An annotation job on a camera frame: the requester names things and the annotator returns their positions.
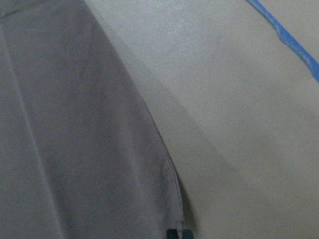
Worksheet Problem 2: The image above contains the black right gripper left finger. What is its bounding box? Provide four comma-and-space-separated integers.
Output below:
166, 229, 179, 239

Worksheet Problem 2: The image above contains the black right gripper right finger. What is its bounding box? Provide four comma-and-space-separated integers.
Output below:
182, 229, 193, 239

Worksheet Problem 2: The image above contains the dark brown t-shirt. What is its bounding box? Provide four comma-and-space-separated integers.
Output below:
0, 0, 184, 239

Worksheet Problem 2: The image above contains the blue tape line lengthwise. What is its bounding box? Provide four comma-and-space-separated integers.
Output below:
247, 0, 319, 82

